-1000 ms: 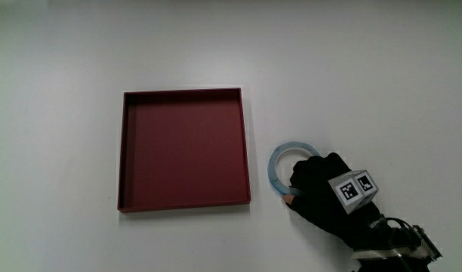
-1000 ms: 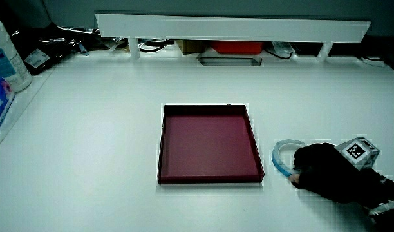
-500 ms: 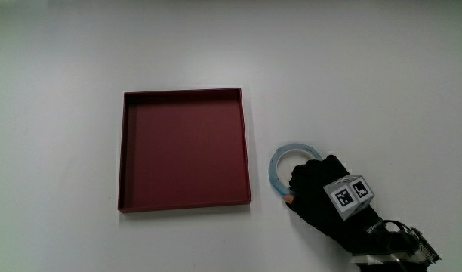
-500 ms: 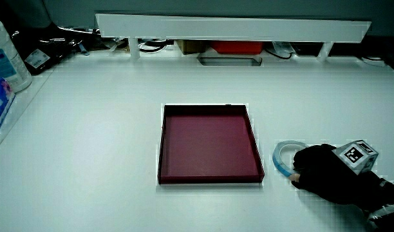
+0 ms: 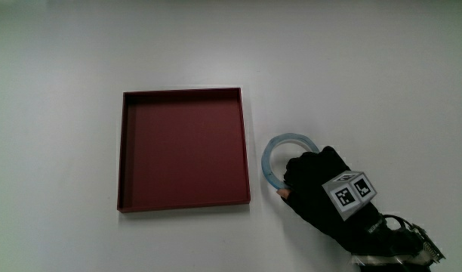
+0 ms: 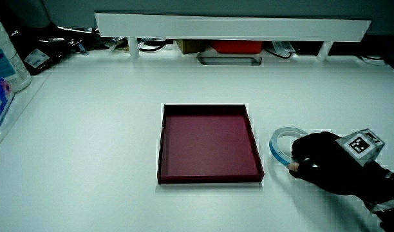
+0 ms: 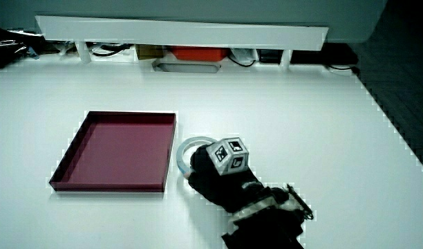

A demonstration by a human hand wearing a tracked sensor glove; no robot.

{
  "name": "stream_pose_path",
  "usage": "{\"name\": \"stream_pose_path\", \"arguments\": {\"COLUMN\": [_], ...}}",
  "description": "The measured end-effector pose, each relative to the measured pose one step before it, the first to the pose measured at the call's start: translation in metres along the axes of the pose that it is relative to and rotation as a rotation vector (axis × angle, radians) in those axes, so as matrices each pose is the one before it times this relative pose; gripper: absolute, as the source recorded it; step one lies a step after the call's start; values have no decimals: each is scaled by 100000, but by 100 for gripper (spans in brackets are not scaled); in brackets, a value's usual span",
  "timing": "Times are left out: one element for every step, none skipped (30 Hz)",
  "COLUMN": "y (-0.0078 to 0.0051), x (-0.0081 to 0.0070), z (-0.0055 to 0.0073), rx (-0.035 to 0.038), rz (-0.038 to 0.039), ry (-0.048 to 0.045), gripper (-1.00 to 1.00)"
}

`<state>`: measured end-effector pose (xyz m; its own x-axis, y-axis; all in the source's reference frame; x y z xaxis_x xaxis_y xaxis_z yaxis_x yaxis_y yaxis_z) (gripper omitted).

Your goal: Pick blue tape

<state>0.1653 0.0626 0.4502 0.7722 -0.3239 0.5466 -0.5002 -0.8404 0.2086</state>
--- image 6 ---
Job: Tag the person's right hand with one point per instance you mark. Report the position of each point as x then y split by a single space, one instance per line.
329 167

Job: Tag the blue tape roll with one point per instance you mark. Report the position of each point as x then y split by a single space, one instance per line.
274 152

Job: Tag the red shallow tray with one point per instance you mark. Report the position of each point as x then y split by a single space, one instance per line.
210 145

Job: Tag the red plastic box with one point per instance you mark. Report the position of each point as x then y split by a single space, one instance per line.
237 46

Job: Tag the white raised shelf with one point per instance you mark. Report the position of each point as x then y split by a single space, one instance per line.
232 29

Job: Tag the brown cardboard box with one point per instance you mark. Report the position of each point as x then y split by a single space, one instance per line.
190 45

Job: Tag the black bag with white label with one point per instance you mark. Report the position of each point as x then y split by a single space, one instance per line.
52 48

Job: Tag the white tub with blue label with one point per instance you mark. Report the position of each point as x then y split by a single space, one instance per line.
7 64

